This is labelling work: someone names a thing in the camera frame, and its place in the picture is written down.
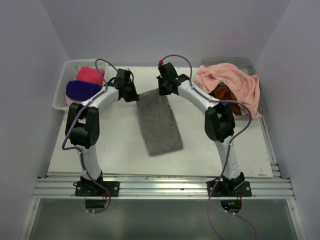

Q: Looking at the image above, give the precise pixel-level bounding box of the hot pink rolled towel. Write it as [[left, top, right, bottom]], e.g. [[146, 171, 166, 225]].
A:
[[75, 66, 105, 86]]

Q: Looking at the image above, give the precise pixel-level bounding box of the white plastic basket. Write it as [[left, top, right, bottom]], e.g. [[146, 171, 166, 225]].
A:
[[52, 59, 96, 112]]

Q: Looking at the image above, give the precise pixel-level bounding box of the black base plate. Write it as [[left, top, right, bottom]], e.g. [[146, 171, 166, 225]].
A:
[[206, 178, 253, 197], [73, 177, 120, 197]]

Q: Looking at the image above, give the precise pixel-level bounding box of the aluminium mounting rail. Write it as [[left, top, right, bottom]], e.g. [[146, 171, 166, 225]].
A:
[[32, 173, 295, 200]]

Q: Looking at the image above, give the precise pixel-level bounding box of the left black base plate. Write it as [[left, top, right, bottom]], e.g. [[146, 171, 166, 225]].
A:
[[73, 177, 120, 197]]

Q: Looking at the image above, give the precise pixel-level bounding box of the purple cable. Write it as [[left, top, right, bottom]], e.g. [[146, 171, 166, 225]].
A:
[[61, 58, 118, 215], [157, 54, 258, 240]]

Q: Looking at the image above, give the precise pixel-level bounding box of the purple rolled towel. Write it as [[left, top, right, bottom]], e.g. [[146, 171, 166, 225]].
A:
[[65, 80, 102, 102]]

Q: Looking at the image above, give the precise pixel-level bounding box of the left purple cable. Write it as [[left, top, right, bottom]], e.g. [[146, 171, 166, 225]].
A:
[[61, 58, 118, 215]]

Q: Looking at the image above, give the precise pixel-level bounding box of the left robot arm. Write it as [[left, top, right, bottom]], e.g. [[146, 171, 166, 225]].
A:
[[61, 68, 139, 197]]

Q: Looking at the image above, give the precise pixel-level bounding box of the grey towel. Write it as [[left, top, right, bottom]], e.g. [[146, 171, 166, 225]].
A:
[[136, 89, 184, 157]]

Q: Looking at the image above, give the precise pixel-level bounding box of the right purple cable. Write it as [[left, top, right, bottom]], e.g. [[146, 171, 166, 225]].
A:
[[157, 54, 258, 240]]

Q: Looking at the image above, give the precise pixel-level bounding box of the light pink towel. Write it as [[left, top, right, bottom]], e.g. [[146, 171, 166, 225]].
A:
[[194, 62, 263, 120]]

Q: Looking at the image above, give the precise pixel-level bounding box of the pale pink rolled towel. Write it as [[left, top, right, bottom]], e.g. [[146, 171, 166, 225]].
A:
[[65, 96, 82, 106]]

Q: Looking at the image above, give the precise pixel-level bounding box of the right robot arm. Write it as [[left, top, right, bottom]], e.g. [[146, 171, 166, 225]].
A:
[[157, 60, 245, 197]]

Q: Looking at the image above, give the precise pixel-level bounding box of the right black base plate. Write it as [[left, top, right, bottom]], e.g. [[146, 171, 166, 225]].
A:
[[206, 178, 253, 197]]

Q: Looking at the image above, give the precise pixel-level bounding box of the brown towel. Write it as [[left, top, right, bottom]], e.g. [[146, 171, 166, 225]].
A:
[[210, 85, 247, 116]]

